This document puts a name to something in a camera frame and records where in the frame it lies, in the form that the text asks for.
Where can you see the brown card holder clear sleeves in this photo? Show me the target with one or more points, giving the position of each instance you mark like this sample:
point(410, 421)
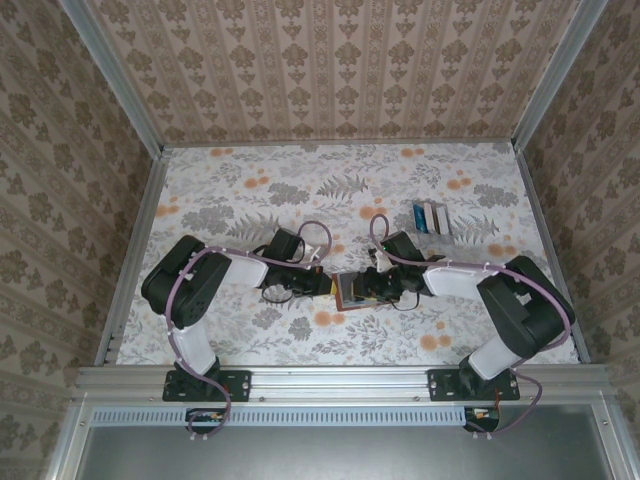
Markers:
point(350, 287)

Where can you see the blue credit card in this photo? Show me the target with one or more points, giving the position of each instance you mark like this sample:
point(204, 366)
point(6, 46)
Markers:
point(418, 218)

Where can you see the brown and white credit card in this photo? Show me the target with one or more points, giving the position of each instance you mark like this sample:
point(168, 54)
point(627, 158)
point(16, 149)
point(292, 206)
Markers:
point(430, 218)
point(442, 219)

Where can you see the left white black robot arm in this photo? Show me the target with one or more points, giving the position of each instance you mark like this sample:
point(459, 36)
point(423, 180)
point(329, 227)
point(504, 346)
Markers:
point(245, 272)

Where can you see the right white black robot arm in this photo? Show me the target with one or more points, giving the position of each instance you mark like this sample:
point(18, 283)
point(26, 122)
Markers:
point(455, 281)

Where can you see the floral patterned table cover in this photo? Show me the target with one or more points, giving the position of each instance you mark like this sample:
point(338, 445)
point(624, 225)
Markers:
point(350, 340)

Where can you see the black electronics connector box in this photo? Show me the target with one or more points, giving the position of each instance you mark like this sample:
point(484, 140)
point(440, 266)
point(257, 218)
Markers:
point(482, 420)
point(205, 422)

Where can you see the grey metal sheet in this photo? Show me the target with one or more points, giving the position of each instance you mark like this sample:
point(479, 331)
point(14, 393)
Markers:
point(340, 455)

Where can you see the long aluminium table edge rail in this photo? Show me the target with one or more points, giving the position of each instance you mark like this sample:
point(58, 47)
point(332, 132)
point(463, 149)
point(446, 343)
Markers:
point(340, 380)

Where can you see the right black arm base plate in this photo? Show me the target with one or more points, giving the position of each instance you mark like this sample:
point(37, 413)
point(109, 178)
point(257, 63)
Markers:
point(442, 385)

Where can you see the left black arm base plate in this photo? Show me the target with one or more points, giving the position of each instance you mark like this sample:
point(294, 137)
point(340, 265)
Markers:
point(235, 385)

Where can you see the thin aluminium rail by wall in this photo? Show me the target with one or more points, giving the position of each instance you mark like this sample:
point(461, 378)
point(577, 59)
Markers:
point(340, 144)

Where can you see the aluminium side rail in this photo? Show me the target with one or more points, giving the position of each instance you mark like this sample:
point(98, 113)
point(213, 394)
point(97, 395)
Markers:
point(538, 210)
point(144, 210)

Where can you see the aluminium upright post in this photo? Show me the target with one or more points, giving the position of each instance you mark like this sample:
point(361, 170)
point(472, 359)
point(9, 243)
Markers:
point(113, 75)
point(556, 75)

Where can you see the aluminium lower frame rail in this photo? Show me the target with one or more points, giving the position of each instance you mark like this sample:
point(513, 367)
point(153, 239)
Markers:
point(67, 445)
point(612, 445)

